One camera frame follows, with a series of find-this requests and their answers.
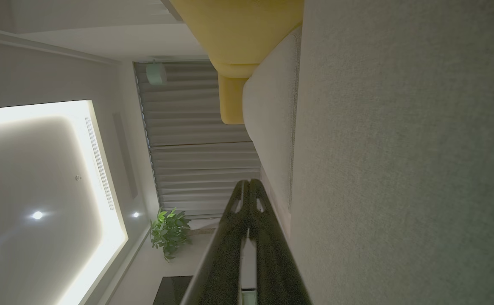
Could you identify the black television screen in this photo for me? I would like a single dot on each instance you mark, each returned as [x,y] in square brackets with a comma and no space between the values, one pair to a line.
[172,291]

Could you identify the grey pleated curtain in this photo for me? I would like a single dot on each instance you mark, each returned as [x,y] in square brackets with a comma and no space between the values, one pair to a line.
[196,140]

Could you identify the yellow sofa section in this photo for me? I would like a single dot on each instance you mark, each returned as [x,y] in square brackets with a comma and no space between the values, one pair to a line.
[238,34]

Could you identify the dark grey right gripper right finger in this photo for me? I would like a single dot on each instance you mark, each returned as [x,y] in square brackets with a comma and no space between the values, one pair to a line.
[276,271]

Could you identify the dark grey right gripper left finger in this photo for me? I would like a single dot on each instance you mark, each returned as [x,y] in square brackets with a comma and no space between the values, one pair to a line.
[223,262]

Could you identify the green potted plant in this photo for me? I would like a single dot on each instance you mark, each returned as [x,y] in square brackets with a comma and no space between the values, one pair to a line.
[170,233]

